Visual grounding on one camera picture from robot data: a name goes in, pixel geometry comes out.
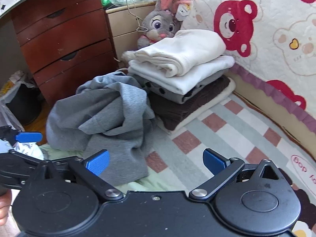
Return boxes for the pale green blanket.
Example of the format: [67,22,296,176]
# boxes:
[39,143,183,193]

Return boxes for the grey bunny plush toy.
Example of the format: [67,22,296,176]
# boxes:
[137,0,192,50]

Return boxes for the black trash bin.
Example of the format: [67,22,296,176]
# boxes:
[5,81,42,126]

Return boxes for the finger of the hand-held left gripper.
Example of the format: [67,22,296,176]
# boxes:
[0,126,42,145]

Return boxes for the brown folded garment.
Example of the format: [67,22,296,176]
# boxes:
[148,75,231,131]

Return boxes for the beige mattress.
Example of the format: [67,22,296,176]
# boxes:
[229,73,316,158]

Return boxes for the clear plastic bag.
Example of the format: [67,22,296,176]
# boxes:
[0,101,48,161]

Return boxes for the white plastic bag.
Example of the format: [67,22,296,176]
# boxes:
[0,70,36,102]

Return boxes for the grey cotton garment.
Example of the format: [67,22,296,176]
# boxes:
[46,71,156,185]

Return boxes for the white cable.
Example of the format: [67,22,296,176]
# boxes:
[118,0,149,31]

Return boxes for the beige cabinet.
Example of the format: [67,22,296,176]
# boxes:
[105,1,161,70]

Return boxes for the paper tag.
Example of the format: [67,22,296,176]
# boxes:
[174,4,192,20]

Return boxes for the printed bear blanket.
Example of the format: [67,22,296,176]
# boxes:
[158,0,316,129]

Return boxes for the person's left hand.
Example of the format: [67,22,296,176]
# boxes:
[0,190,13,230]

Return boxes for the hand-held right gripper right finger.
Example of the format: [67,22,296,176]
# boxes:
[190,149,284,201]

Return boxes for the grey dotted folded garment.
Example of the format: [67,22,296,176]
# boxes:
[133,69,231,104]

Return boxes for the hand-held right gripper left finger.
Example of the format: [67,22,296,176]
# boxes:
[32,149,124,201]

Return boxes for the red-brown drawer cabinet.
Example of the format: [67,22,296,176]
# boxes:
[10,0,119,106]

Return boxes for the checked pink grey mat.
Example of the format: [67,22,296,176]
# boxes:
[146,91,316,237]

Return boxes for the cream folded sweater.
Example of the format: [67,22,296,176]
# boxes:
[121,29,226,77]

